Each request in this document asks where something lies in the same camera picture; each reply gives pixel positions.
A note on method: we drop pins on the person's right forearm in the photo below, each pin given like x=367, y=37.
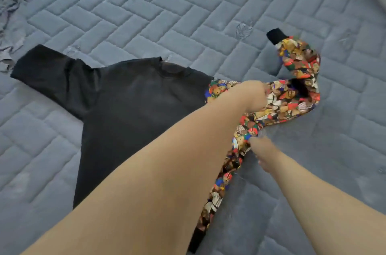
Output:
x=325, y=209

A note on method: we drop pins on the person's left hand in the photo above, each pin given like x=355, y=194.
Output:
x=253, y=96

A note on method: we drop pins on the black colourful patterned sweatshirt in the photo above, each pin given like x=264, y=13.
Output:
x=132, y=113

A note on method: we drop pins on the grey quilted mattress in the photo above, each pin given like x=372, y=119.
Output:
x=151, y=10

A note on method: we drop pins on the person's right hand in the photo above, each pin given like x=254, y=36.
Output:
x=265, y=154

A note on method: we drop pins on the person's left forearm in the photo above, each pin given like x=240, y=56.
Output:
x=151, y=191

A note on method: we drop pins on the grey printed t-shirt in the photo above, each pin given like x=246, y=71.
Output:
x=12, y=22

